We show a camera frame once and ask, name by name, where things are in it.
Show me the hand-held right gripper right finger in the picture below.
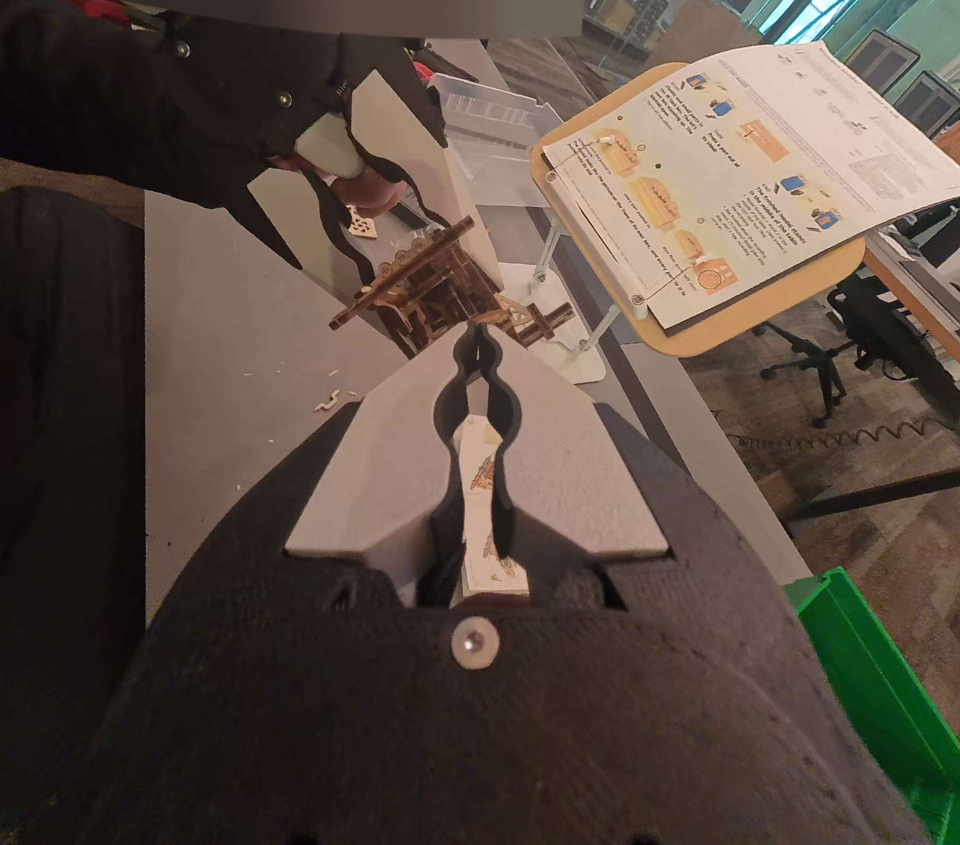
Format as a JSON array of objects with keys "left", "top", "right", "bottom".
[{"left": 480, "top": 323, "right": 670, "bottom": 595}]

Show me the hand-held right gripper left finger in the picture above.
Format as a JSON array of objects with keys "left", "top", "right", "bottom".
[{"left": 285, "top": 323, "right": 478, "bottom": 608}]

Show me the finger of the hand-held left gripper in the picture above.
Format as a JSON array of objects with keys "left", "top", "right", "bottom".
[
  {"left": 351, "top": 68, "right": 505, "bottom": 291},
  {"left": 247, "top": 170, "right": 417, "bottom": 360}
]

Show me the illustrated instruction booklet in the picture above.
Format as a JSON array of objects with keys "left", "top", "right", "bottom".
[{"left": 450, "top": 413, "right": 535, "bottom": 599}]

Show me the wooden mechanical model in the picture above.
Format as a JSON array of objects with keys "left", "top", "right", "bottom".
[{"left": 328, "top": 215, "right": 577, "bottom": 357}]

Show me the green plastic bin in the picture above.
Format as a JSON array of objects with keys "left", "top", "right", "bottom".
[{"left": 783, "top": 566, "right": 960, "bottom": 845}]

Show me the person's left forearm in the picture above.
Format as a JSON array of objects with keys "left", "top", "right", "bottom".
[{"left": 0, "top": 0, "right": 264, "bottom": 209}]

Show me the person's left hand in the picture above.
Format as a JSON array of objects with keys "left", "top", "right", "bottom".
[{"left": 268, "top": 155, "right": 410, "bottom": 218}]

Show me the clear plastic organizer box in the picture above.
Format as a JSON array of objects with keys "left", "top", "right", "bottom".
[{"left": 431, "top": 72, "right": 564, "bottom": 209}]

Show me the black office chair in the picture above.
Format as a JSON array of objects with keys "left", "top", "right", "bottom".
[{"left": 761, "top": 263, "right": 960, "bottom": 430}]

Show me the black coiled cable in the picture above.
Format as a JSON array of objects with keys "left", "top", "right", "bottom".
[{"left": 726, "top": 419, "right": 960, "bottom": 454}]

